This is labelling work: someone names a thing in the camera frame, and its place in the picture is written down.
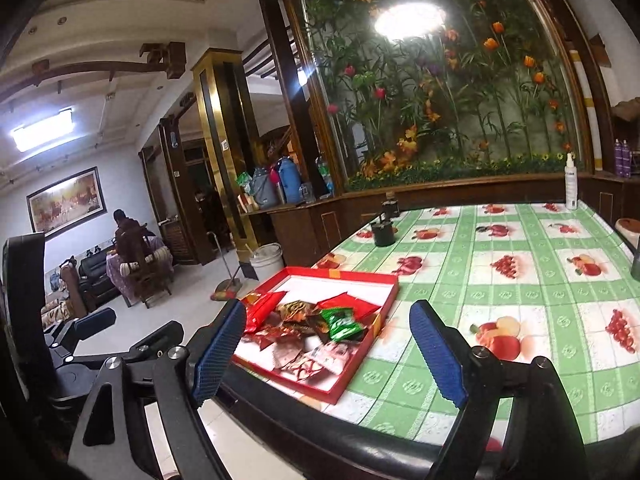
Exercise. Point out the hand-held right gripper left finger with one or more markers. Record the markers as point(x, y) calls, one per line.
point(220, 352)

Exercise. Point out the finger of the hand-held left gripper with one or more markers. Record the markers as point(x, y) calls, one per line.
point(95, 322)
point(155, 335)

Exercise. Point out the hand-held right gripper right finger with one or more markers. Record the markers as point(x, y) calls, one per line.
point(440, 357)

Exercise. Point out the red flower-print snack packet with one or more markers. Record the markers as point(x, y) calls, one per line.
point(270, 337)

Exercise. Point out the red and white snack packet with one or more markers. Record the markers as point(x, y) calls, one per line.
point(302, 366)

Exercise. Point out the brown and gold snack packet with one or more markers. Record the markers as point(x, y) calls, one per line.
point(295, 310)

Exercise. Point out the green snack packet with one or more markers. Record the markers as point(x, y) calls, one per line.
point(335, 317)
point(347, 332)

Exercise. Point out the dark red snack packet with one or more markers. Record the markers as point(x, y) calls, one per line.
point(315, 322)

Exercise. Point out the pink snack packet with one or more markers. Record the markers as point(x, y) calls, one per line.
point(332, 357)

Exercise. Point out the red cardboard box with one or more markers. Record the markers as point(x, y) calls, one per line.
point(360, 282)

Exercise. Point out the patterned armchair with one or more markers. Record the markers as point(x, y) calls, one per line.
point(57, 312)

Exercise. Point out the black sofa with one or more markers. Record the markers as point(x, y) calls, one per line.
point(95, 275)

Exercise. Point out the cloth-covered side table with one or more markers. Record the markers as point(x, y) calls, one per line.
point(117, 272)

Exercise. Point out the broom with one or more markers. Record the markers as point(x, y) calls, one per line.
point(227, 290)

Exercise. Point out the wooden chair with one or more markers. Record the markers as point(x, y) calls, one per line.
point(142, 270)

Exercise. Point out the white bucket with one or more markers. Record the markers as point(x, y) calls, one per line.
point(266, 262)

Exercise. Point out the fruit-print green tablecloth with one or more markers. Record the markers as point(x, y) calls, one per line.
point(525, 280)

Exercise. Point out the black round ashtray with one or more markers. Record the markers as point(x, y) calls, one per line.
point(384, 235)

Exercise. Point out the wooden cabinet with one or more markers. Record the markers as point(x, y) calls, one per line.
point(310, 230)

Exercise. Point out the dark jar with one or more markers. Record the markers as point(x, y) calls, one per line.
point(391, 206)

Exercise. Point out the ceiling light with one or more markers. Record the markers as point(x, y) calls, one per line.
point(42, 130)

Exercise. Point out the grey kettle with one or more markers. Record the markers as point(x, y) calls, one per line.
point(263, 191)

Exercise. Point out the green bag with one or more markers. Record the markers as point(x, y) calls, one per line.
point(243, 182)

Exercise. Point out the clear glass mug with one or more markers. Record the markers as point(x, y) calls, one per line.
point(306, 194)

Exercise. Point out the blue thermos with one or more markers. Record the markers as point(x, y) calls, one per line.
point(288, 182)

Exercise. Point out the golden pillar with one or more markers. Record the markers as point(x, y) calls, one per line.
point(217, 160)

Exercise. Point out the clear plastic bottle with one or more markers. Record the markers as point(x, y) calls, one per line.
point(325, 177)

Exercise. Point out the white spray bottle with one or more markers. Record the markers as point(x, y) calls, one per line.
point(571, 185)

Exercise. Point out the brown round seat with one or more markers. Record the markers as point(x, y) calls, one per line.
point(629, 227)

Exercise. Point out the flower display panel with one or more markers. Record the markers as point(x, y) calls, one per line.
point(440, 100)

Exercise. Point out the purple bottle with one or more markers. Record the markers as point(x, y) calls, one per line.
point(626, 161)
point(618, 160)

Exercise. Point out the framed wall painting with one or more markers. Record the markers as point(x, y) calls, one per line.
point(67, 202)

